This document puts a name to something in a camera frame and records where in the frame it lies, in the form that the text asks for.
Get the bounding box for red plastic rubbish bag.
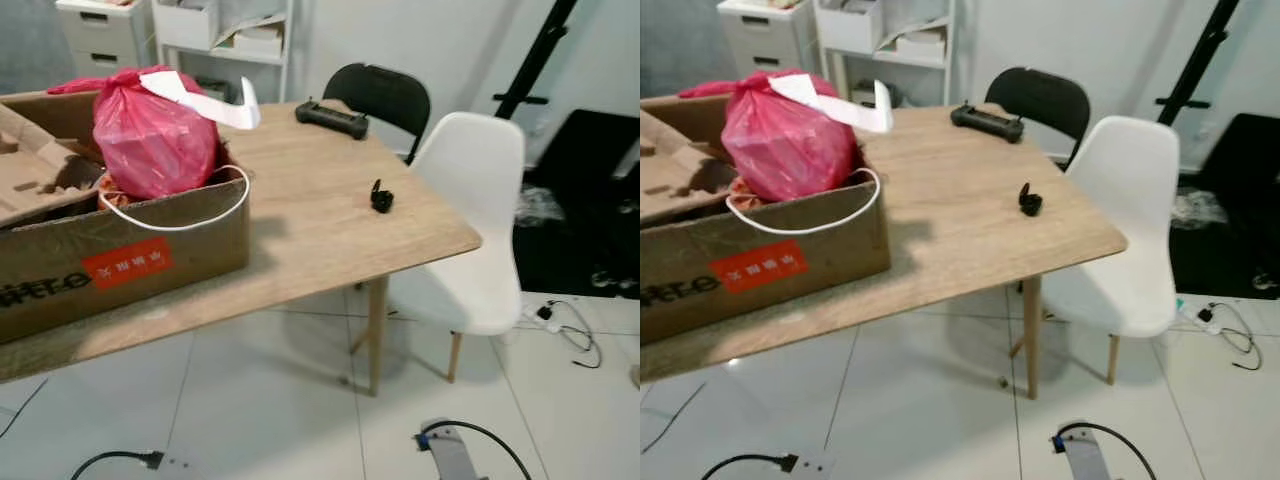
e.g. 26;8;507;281
680;70;867;204
47;67;221;201

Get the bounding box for light wooden table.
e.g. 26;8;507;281
640;102;1130;401
0;98;484;397

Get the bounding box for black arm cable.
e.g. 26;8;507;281
418;419;534;480
1055;421;1159;480
68;450;165;480
700;453;801;480

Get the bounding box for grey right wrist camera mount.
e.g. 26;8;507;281
416;424;479;480
1050;424;1113;480

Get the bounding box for brown cardboard box red label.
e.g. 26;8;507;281
640;95;891;348
0;90;251;346

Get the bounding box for clear crumpled plastic bag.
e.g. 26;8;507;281
1171;187;1231;231
514;184;573;228

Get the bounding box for white paper strip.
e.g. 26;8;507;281
140;70;262;131
770;73;894;135

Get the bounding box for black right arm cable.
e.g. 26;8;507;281
418;419;534;480
1055;421;1159;480

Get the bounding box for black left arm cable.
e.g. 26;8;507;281
68;450;165;480
700;453;801;480

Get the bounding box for black floor mat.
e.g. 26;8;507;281
1168;112;1280;301
512;108;641;299

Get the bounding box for white strap loop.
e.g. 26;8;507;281
98;164;251;233
727;167;883;236

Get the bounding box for white shell chair wooden legs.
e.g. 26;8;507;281
348;111;527;385
1008;115;1182;387

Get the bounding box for white shelf unit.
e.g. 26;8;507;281
150;0;294;104
812;0;958;109

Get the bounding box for white flat box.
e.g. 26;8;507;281
232;25;287;59
893;28;949;63

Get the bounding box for black stand pole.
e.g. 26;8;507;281
1155;0;1242;127
492;0;580;121

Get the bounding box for white storage bin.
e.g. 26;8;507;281
155;0;218;52
815;0;883;55

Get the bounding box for brown moulded pulp insert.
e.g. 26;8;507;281
640;108;736;223
0;103;109;226

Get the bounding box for white drawer cabinet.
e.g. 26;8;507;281
716;0;818;79
54;0;157;81

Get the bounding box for thin black floor cable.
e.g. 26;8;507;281
640;382;707;457
0;377;50;441

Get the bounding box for black chair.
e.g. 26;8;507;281
984;66;1093;173
321;62;433;167

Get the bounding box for black handheld controller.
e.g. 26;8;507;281
296;98;369;140
950;103;1025;145

